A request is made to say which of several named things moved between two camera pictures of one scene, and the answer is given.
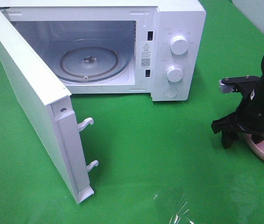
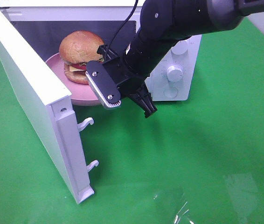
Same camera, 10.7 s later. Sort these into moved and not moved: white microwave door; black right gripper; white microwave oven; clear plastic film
Moved: black right gripper
Not moved: white microwave oven; white microwave door; clear plastic film
